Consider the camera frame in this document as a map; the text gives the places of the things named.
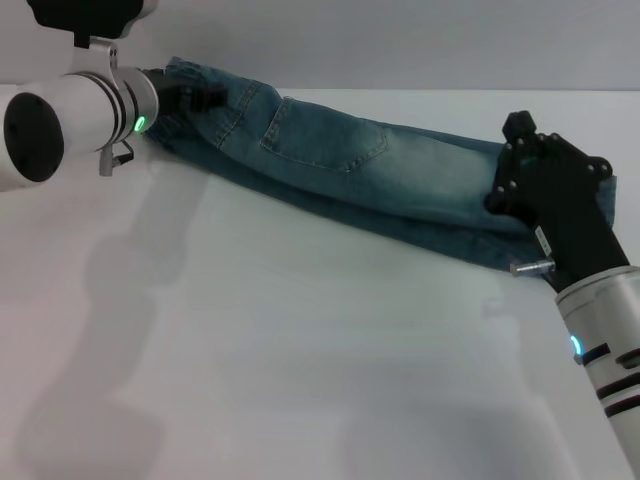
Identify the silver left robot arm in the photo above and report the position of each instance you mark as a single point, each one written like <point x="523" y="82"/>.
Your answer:
<point x="75" y="125"/>

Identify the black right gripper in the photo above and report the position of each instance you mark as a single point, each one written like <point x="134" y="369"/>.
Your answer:
<point x="565" y="200"/>

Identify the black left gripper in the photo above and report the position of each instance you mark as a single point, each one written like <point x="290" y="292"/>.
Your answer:
<point x="172" y="97"/>

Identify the silver plug on right gripper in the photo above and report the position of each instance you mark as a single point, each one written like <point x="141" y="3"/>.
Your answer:
<point x="532" y="267"/>

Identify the blue denim shorts with cartoon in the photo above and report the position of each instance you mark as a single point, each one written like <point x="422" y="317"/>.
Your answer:
<point x="350" y="160"/>

